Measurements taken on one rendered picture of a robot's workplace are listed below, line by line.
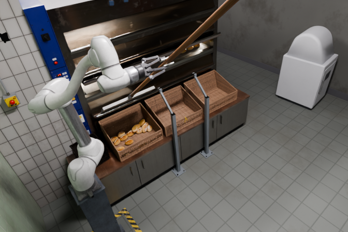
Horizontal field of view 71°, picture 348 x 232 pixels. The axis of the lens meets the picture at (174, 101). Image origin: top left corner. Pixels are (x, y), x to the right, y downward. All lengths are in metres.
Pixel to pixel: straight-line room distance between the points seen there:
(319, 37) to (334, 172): 1.82
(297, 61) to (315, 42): 0.37
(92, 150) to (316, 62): 3.29
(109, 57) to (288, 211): 2.54
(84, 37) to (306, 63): 3.09
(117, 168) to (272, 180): 1.84
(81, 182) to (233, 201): 1.78
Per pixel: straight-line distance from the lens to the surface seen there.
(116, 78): 1.28
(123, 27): 2.65
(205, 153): 3.48
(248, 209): 3.06
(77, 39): 2.52
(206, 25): 1.05
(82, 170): 1.92
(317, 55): 4.10
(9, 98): 2.53
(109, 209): 2.30
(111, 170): 2.73
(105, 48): 1.29
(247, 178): 3.29
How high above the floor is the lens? 2.61
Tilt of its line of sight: 36 degrees down
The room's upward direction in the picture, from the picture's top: 5 degrees counter-clockwise
